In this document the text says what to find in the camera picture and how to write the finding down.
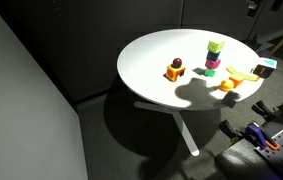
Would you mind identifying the lime green block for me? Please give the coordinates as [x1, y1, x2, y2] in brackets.
[207, 40, 226, 54]

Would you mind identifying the dark green block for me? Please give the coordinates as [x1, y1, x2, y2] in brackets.
[203, 68, 217, 78]

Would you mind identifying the magenta block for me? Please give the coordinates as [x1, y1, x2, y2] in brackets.
[204, 58, 222, 70]

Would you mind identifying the blue block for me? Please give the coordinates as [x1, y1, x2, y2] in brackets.
[206, 50, 222, 62]

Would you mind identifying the orange block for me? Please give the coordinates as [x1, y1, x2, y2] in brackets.
[229, 76, 246, 90]

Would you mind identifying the orange shape sorter cube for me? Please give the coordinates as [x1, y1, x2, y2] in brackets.
[166, 63, 187, 83]

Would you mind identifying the dark red ball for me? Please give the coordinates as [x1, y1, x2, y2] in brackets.
[171, 57, 184, 69]

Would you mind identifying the white table leg base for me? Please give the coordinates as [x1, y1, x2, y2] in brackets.
[133, 101, 201, 157]

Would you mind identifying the grey embossed cube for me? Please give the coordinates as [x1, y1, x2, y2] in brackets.
[221, 90, 242, 109]

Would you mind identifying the yellow banana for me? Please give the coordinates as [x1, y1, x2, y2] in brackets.
[226, 65, 260, 82]

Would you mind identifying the white box with teal triangle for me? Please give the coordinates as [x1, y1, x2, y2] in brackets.
[252, 57, 278, 80]

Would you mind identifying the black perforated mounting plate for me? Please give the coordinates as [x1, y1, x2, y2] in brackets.
[256, 120, 283, 176]

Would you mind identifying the purple clamp with black handles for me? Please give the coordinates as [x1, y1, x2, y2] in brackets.
[218, 119, 281, 152]
[251, 99, 283, 123]

